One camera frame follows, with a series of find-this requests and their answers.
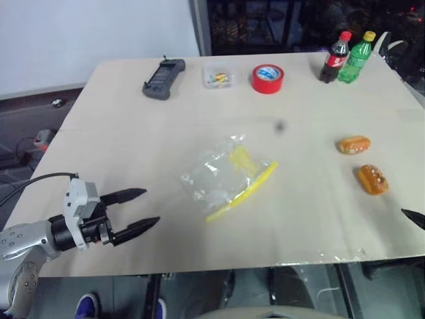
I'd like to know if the blue shoe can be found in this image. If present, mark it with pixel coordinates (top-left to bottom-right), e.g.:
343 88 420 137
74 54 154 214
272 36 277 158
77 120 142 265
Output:
155 298 168 319
75 293 100 319

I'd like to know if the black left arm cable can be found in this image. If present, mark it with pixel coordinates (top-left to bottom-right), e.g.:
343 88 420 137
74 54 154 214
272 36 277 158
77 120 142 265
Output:
0 171 80 207

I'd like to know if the grey window frame post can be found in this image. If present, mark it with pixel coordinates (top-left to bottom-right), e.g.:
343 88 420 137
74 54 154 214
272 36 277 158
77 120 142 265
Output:
189 0 213 56

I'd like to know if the red and grey floor device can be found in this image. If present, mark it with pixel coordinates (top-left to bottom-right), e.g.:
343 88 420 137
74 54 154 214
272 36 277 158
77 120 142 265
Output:
34 129 56 147

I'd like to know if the green bottle with yellow cap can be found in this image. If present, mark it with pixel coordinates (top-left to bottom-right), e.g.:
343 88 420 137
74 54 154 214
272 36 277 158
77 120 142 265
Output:
337 31 377 84

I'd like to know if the grey rounded robot torso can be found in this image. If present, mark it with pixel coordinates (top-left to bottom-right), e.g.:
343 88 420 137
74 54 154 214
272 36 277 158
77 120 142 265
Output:
199 304 319 319

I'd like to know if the clear yellow-zip plastic bag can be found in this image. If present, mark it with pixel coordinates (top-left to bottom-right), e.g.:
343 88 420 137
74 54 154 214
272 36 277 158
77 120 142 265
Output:
180 134 279 223

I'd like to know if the cola bottle with red cap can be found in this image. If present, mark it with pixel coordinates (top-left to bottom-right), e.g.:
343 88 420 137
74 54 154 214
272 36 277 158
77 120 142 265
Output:
319 31 353 84

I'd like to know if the clear box of small parts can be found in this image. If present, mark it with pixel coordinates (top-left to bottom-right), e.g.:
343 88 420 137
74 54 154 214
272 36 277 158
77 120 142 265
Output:
202 63 237 90

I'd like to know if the dark glazed orange bread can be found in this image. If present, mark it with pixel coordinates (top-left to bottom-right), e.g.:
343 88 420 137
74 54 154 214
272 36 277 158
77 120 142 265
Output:
357 164 390 196

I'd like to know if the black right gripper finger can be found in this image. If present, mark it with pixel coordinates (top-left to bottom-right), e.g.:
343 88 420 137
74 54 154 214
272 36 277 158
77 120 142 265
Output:
400 208 425 231

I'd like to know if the black table frame leg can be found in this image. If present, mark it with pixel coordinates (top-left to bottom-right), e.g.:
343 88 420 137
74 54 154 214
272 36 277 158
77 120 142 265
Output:
335 262 355 319

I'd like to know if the grey handheld remote controller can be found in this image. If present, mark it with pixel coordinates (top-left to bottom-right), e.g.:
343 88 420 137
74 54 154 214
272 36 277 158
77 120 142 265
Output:
142 54 187 100

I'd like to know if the red tape roll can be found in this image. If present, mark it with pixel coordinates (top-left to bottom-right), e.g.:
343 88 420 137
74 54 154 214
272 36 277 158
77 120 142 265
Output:
251 64 286 95

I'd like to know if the orange bread with pale stripe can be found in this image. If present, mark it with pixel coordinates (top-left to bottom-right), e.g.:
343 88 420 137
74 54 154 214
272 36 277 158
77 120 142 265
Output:
339 135 372 156

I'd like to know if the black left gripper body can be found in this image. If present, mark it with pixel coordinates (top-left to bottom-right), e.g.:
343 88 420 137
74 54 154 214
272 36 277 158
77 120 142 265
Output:
79 195 117 249

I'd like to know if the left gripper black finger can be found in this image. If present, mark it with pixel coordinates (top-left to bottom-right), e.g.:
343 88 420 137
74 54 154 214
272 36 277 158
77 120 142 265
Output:
99 187 147 206
111 216 161 247

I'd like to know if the white curved chair frame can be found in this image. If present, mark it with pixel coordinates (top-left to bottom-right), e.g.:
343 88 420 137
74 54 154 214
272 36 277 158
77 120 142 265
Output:
373 31 409 59

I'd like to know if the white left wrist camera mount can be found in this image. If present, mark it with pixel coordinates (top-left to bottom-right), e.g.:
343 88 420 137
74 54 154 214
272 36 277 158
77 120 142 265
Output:
63 178 100 251

